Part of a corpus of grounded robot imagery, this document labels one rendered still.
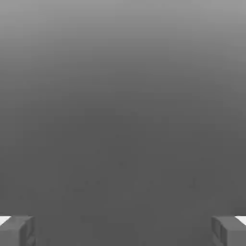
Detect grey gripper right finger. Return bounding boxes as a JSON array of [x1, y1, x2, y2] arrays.
[[210, 215, 246, 246]]

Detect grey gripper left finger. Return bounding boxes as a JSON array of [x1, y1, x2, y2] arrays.
[[0, 215, 37, 246]]

